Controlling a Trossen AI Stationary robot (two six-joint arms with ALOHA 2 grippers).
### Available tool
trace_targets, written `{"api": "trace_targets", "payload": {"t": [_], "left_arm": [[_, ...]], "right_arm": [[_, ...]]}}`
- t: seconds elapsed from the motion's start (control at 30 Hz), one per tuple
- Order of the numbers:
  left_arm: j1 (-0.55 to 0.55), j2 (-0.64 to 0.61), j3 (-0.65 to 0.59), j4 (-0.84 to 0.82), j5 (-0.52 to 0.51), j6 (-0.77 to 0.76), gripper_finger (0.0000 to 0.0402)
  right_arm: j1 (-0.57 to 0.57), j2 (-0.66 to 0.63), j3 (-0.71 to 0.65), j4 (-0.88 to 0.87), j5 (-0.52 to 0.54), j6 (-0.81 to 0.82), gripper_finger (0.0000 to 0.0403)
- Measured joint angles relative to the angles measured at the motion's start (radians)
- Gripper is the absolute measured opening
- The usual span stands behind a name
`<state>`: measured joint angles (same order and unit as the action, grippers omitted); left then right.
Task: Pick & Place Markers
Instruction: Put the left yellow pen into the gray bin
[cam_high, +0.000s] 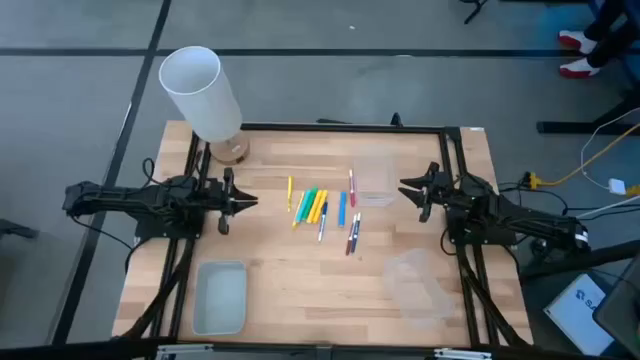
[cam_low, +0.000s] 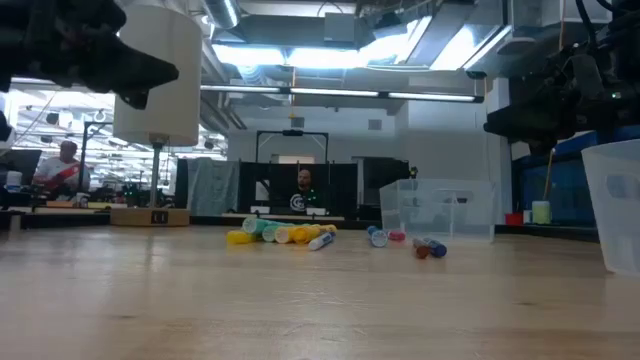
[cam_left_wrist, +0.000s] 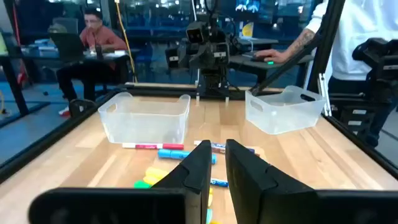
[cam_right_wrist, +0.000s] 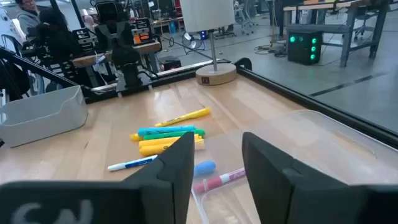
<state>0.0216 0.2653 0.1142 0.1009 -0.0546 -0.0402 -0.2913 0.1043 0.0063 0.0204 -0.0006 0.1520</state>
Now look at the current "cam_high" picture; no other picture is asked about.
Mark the black desk foot bar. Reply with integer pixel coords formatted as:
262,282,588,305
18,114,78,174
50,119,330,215
519,239,640,281

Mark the person's red white shoe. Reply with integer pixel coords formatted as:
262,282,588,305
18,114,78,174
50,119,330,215
558,57,601,80
558,29,599,55

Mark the teal marker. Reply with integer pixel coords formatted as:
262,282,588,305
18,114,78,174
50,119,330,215
294,188,314,225

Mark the person's leg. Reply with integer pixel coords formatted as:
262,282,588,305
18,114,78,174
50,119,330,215
582,0,640,69

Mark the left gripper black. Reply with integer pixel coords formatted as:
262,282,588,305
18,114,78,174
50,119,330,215
204,167,260,236

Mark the black furniture foot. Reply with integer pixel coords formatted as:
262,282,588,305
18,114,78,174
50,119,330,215
0,218,40,240

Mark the green marker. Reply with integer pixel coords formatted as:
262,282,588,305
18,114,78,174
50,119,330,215
300,186,319,223

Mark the yellow extension cable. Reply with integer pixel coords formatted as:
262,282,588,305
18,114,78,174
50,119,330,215
523,134,640,197

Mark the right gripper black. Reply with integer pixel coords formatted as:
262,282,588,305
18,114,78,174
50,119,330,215
397,161,459,224

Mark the thin white cable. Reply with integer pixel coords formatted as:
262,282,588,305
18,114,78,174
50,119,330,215
579,107,640,191

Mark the white box with logo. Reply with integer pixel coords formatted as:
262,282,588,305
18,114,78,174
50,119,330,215
543,272,617,357

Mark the black aluminium table frame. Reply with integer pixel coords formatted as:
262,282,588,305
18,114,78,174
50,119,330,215
112,122,534,351

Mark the small clear plastic box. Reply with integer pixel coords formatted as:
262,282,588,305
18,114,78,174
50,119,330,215
352,156,397,208

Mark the dark blue pen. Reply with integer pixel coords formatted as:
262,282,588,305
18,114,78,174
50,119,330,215
350,212,362,254

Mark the black desk stand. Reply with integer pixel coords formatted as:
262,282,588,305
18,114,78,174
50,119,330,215
537,0,640,136

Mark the silver metal bracket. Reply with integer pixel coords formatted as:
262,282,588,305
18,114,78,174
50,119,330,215
433,347,492,360
156,343,215,360

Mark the large clear plastic bin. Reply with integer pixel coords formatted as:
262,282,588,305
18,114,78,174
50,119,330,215
382,248,456,329

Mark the grey plastic bin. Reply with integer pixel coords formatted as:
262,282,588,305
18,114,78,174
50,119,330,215
192,259,249,336

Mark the black crossbar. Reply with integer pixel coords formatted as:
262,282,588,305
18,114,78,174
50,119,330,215
0,337,640,360

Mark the maroon pen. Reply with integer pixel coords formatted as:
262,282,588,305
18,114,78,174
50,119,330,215
345,214,358,257

